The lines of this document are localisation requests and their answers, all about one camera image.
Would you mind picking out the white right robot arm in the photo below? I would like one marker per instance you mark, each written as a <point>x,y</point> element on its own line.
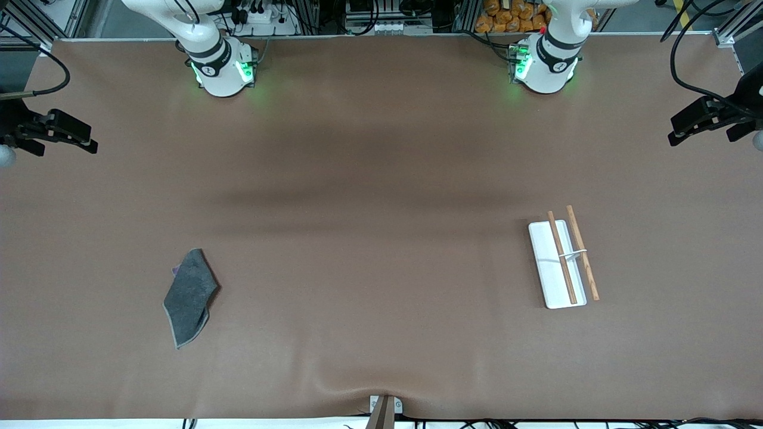
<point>214,71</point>

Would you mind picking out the white rack bracket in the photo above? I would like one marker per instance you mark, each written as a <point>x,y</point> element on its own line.
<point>572,254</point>

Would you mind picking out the white terminal block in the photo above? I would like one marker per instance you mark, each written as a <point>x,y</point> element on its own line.
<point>390,27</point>

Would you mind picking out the brown table mat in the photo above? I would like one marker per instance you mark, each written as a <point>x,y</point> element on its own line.
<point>381,179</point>

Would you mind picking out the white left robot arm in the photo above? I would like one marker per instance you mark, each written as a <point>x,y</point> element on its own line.
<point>551,65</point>

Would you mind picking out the white rack base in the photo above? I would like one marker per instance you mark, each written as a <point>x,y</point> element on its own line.
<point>551,280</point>

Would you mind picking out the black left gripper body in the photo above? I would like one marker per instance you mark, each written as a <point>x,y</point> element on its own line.
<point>748,99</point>

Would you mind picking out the grey towel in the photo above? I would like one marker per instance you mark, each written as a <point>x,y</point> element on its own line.
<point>191,292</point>

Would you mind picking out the camera mount post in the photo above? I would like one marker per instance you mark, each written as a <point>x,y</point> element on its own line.
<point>381,414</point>

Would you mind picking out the orange snack packets pile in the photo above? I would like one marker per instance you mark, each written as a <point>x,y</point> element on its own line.
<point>512,18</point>

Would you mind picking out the wooden rack rod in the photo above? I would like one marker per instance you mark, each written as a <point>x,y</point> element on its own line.
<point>582,250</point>
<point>562,256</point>

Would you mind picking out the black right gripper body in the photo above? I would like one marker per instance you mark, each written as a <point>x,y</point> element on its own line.
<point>13,121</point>

